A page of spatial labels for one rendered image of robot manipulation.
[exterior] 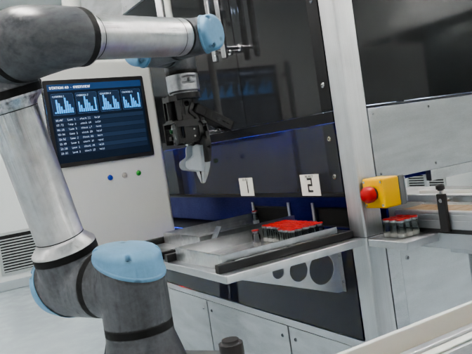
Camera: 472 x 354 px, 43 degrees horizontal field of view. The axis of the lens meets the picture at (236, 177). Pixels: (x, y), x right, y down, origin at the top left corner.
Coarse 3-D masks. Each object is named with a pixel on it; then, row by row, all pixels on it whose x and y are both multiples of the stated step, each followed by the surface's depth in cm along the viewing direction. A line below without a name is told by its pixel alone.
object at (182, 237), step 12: (240, 216) 208; (288, 216) 187; (192, 228) 199; (204, 228) 201; (228, 228) 204; (240, 228) 178; (252, 228) 180; (168, 240) 191; (180, 240) 183; (192, 240) 175; (204, 240) 172
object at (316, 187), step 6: (306, 174) 166; (312, 174) 164; (300, 180) 169; (306, 180) 167; (312, 180) 164; (318, 180) 162; (306, 186) 167; (312, 186) 165; (318, 186) 162; (306, 192) 168; (312, 192) 165; (318, 192) 163
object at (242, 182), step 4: (240, 180) 197; (244, 180) 195; (248, 180) 193; (252, 180) 191; (240, 184) 198; (244, 184) 196; (248, 184) 194; (252, 184) 191; (240, 188) 198; (244, 188) 196; (252, 188) 192; (244, 192) 196; (252, 192) 192
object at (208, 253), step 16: (208, 240) 163; (224, 240) 166; (240, 240) 168; (288, 240) 145; (304, 240) 148; (176, 256) 159; (192, 256) 150; (208, 256) 142; (224, 256) 137; (240, 256) 139
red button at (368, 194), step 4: (364, 188) 143; (368, 188) 142; (372, 188) 142; (360, 192) 144; (364, 192) 142; (368, 192) 141; (372, 192) 141; (360, 196) 144; (364, 196) 142; (368, 196) 141; (372, 196) 141; (364, 200) 143; (368, 200) 142; (372, 200) 142
